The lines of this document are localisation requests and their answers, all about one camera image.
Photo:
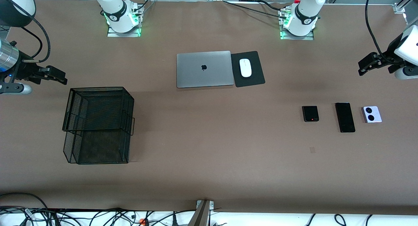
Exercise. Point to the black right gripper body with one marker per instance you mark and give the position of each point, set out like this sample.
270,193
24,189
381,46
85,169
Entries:
23,70

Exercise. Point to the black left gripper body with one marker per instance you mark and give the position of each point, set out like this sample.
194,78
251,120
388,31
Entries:
389,54

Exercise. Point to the lavender flip phone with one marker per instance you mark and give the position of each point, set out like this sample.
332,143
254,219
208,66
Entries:
375,116

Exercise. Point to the black slab smartphone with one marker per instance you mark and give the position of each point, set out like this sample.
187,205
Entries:
345,118

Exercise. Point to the black flip phone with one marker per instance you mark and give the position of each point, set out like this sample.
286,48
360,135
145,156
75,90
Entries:
310,113

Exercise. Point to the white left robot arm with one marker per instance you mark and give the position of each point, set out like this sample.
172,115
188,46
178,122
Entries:
305,13

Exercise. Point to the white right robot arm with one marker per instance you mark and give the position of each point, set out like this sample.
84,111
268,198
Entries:
116,10

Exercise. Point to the black mouse pad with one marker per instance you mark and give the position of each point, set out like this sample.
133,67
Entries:
256,66

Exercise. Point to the white computer mouse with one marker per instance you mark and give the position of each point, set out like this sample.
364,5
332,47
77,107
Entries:
245,67

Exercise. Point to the silver closed laptop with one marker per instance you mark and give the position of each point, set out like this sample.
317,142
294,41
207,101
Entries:
196,75

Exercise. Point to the aluminium frame profile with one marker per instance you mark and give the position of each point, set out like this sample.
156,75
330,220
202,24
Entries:
400,8

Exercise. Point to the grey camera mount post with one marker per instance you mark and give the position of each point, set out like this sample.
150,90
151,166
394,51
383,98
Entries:
200,216

